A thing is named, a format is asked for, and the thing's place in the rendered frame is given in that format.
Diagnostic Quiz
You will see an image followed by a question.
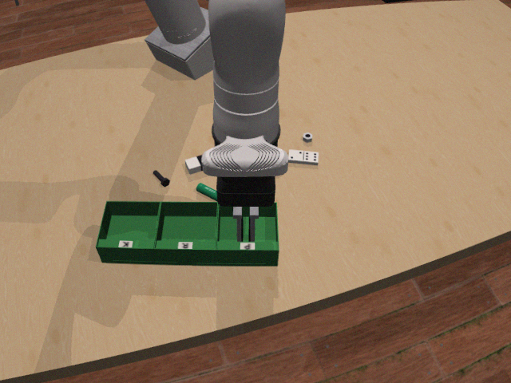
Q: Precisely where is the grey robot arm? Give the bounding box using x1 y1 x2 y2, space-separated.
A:
145 0 286 114

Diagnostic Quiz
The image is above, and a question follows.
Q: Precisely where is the green three-compartment tray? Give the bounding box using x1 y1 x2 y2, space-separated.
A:
97 201 279 267

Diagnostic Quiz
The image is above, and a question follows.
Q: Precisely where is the black bolt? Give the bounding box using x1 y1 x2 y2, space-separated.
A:
153 170 170 187

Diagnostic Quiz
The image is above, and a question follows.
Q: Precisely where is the green battery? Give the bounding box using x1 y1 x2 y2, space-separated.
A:
196 183 217 201

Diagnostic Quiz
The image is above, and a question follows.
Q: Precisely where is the white domino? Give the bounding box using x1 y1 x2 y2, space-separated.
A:
288 149 319 166

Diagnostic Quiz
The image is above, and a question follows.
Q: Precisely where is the grey hex nut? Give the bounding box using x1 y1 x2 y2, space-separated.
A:
303 132 312 143

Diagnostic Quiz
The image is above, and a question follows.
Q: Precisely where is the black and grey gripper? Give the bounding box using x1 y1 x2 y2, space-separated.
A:
201 97 288 242

